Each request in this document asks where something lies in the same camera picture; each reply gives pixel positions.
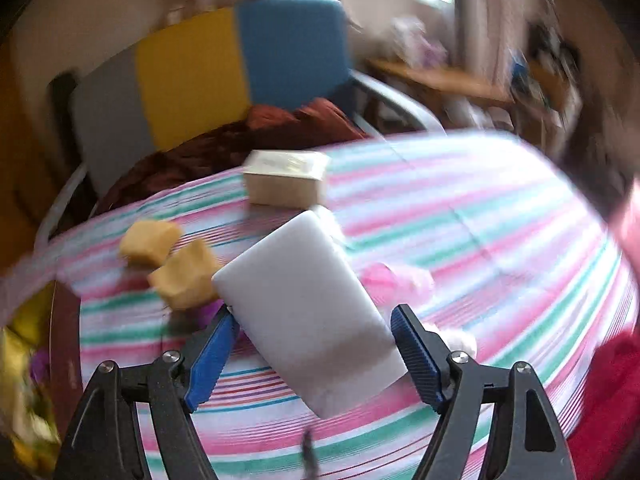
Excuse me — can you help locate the person's red clothing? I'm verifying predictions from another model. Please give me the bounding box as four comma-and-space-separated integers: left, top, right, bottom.
570, 330, 640, 480

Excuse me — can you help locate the dark red blanket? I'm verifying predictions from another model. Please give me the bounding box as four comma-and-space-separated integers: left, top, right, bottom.
92, 97, 381, 216

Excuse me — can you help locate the yellow sponge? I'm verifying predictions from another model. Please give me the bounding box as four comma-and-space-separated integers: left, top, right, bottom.
119, 220, 183, 267
147, 239, 223, 311

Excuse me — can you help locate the beige cardboard box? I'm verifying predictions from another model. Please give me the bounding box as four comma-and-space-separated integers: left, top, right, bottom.
242, 149, 332, 211

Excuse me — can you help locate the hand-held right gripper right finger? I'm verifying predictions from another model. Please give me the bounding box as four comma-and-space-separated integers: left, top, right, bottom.
391, 304, 573, 480

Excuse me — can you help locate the patterned curtain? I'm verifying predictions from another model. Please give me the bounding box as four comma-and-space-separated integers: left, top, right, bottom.
452, 0, 531, 86

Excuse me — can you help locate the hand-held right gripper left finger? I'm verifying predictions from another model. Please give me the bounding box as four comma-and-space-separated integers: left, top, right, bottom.
52, 302, 241, 480

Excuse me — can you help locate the wooden wardrobe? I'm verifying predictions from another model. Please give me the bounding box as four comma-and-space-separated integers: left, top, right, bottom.
0, 55, 66, 271

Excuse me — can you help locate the pink plastic tray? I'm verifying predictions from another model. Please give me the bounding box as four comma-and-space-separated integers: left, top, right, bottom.
360, 260, 436, 306

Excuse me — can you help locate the grey yellow blue chair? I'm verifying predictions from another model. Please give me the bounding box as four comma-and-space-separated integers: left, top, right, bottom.
35, 0, 446, 241

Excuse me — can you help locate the small purple box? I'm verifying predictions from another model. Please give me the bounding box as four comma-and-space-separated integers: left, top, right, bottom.
422, 35, 448, 63

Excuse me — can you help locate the wooden side table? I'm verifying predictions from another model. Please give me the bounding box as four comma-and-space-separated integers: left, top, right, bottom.
365, 55, 516, 111

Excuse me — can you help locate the gold tin box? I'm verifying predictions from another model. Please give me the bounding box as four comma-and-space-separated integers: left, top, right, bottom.
0, 280, 83, 471

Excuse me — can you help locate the white foam block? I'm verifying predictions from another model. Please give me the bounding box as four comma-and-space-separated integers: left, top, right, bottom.
211, 209, 410, 420

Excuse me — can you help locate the striped tablecloth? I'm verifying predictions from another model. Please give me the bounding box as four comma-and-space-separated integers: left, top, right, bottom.
0, 127, 640, 480

